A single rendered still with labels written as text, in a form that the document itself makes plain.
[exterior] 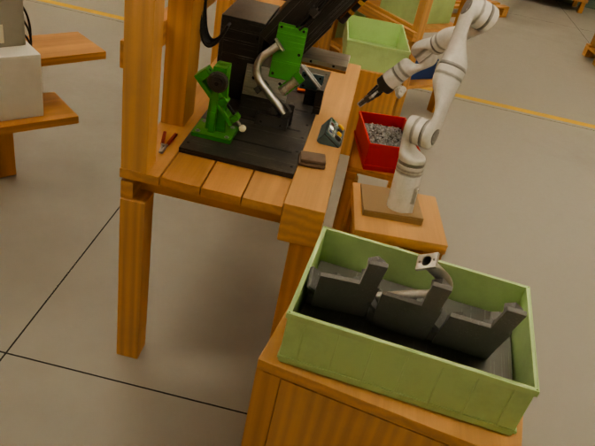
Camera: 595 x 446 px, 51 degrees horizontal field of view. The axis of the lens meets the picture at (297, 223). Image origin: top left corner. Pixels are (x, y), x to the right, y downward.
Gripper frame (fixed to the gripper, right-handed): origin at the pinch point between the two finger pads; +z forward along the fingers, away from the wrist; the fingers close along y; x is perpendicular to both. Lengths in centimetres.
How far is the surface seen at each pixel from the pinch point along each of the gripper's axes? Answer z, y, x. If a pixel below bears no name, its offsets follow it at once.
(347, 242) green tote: -4, 81, 24
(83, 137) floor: 190, -63, -86
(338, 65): 1.2, -7.2, -17.0
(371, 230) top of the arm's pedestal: 1, 57, 31
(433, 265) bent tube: -38, 113, 30
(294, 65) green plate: 8.7, 8.1, -28.3
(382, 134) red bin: 6.7, -10.1, 16.6
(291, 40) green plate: 3.8, 6.4, -36.0
